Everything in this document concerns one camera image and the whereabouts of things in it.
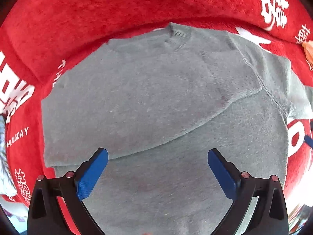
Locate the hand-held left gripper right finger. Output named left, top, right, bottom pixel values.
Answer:
left=207, top=148, right=289, bottom=235

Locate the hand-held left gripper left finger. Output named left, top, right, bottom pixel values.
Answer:
left=27, top=147, right=109, bottom=235

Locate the grey knit sweater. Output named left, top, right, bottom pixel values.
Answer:
left=41, top=22, right=313, bottom=235

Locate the orange plush toy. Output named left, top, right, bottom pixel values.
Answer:
left=301, top=40, right=313, bottom=72

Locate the white grey fuzzy cloth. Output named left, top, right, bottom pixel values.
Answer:
left=0, top=114, right=17, bottom=199

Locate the red printed blanket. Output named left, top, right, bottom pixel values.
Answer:
left=0, top=0, right=313, bottom=235

